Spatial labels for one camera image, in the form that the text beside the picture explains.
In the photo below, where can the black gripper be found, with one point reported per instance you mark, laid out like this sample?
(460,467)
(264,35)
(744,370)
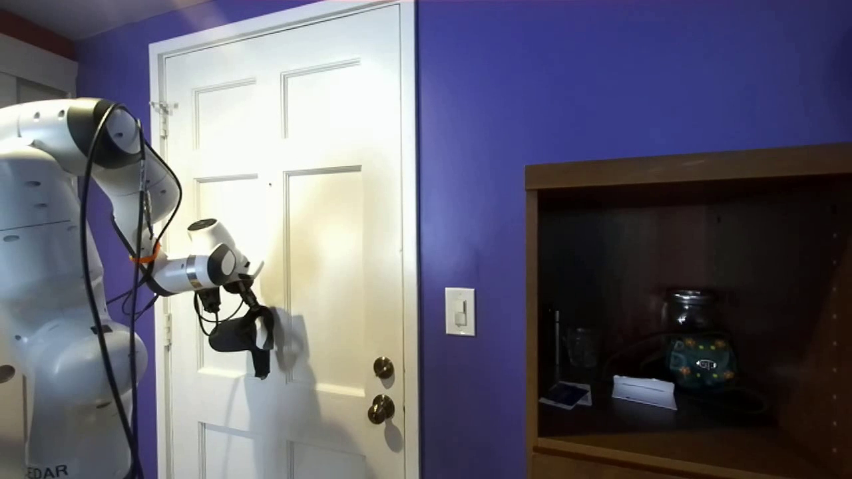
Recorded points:
(237,285)

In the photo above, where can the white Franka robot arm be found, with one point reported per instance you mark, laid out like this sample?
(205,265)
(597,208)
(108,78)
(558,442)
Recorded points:
(54,310)

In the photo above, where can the white panel door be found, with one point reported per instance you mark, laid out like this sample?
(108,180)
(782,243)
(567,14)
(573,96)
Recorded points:
(336,248)

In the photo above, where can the dark door knob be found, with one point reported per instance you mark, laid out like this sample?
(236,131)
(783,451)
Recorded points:
(382,409)

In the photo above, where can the brown wooden cabinet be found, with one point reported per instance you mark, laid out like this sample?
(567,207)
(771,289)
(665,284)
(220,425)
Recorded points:
(693,320)

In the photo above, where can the small flat box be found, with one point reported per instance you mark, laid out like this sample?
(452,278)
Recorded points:
(562,396)

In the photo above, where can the clear drinking glass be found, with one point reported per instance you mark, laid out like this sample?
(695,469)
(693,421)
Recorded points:
(581,348)

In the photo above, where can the white folded paper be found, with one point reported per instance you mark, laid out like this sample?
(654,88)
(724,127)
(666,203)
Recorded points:
(642,392)

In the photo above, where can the glass jar with beads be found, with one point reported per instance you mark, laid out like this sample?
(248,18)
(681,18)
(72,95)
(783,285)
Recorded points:
(698,342)

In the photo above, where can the wrist camera with orange mount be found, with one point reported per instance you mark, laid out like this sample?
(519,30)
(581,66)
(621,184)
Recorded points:
(208,298)

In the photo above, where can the white light switch plate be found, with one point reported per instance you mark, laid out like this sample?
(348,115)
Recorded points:
(460,312)

